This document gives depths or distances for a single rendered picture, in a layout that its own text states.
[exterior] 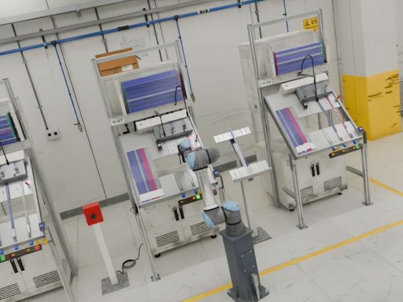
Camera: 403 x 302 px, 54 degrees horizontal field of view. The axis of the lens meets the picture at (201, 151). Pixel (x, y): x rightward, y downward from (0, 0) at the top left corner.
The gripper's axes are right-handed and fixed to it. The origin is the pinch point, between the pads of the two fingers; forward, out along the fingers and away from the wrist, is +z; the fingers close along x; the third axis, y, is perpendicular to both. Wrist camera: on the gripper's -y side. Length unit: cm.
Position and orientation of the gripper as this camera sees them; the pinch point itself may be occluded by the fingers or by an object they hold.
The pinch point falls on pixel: (182, 155)
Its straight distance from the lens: 347.4
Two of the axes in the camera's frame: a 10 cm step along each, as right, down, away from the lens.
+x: -9.4, 2.7, -2.1
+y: -3.1, -9.3, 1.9
